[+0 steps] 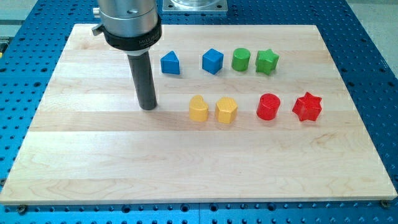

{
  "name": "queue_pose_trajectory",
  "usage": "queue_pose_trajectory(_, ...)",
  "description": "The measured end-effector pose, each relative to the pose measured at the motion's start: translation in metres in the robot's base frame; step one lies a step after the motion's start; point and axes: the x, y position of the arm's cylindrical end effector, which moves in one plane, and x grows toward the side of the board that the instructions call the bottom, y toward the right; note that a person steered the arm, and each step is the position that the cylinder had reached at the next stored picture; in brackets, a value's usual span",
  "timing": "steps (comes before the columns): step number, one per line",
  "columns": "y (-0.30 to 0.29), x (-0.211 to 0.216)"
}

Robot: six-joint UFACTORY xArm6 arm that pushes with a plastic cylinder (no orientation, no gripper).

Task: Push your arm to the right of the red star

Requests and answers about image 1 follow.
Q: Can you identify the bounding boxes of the green cylinder block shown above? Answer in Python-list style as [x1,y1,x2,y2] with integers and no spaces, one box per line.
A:
[231,48,251,72]

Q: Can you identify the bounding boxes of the blue cube block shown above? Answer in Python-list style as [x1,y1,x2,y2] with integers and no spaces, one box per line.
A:
[202,49,224,75]

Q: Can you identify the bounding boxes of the light wooden board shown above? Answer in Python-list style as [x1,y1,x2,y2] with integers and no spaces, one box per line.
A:
[1,24,397,205]

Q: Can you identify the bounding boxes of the yellow heart block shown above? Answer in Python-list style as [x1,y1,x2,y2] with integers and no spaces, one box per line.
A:
[189,95,208,122]

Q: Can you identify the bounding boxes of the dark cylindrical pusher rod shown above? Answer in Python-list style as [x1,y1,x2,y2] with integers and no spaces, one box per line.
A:
[127,52,157,110]

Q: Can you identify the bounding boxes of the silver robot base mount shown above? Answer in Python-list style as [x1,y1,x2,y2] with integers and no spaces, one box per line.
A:
[162,0,228,13]

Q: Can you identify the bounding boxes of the green star block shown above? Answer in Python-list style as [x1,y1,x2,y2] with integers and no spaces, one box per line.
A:
[255,49,279,75]

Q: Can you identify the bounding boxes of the red star block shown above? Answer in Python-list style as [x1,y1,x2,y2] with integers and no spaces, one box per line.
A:
[292,92,322,121]

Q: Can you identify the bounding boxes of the blue triangle block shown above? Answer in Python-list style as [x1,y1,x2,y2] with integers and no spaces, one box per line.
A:
[160,51,180,75]

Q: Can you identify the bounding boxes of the yellow hexagon block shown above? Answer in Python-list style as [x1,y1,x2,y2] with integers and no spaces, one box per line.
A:
[215,97,238,124]

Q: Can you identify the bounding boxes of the red cylinder block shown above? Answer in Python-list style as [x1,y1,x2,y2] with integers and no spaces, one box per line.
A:
[256,93,280,120]

